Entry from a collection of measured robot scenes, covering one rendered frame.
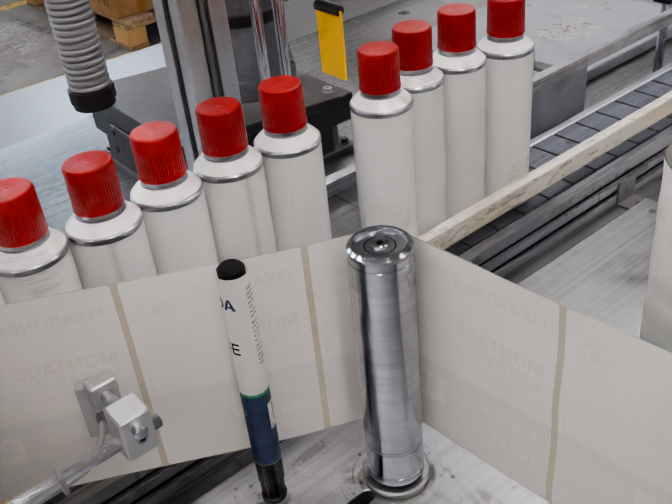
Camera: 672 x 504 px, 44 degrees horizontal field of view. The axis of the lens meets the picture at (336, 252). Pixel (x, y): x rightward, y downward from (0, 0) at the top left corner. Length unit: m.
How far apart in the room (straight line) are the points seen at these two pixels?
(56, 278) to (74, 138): 0.69
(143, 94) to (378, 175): 0.46
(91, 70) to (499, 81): 0.35
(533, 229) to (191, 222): 0.37
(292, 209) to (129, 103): 0.45
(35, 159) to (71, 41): 0.58
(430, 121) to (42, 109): 0.78
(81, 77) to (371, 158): 0.23
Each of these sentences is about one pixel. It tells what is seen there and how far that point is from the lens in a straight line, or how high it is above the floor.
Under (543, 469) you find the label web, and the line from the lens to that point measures 0.51.
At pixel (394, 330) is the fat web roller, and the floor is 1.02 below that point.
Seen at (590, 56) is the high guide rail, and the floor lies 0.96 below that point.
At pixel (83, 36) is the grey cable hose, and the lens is 0.64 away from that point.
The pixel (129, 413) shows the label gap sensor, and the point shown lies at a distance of 0.47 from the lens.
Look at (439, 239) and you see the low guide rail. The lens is 0.75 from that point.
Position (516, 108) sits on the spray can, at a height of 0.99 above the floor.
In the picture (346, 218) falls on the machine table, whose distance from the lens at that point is 0.94.
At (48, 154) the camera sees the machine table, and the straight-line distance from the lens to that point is 1.21.
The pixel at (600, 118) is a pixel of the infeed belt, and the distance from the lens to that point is 1.03.
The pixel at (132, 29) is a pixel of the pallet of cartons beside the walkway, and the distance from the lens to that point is 4.09.
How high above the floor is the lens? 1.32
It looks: 34 degrees down
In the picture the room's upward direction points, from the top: 6 degrees counter-clockwise
